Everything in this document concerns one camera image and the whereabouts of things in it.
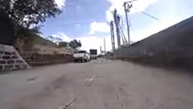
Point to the dark vehicle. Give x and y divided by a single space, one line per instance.
93 52

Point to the white pickup truck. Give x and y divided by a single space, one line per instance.
81 56

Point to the distant trees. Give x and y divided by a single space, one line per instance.
71 44

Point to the row of utility poles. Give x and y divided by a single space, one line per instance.
117 28

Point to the grey asphalt road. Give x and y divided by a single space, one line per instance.
97 90

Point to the brown earth bank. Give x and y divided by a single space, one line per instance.
40 50

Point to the large dark tree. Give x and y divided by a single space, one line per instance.
17 14

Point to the grey concrete wall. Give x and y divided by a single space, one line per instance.
170 44

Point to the grey stone block wall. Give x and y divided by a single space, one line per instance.
1 58

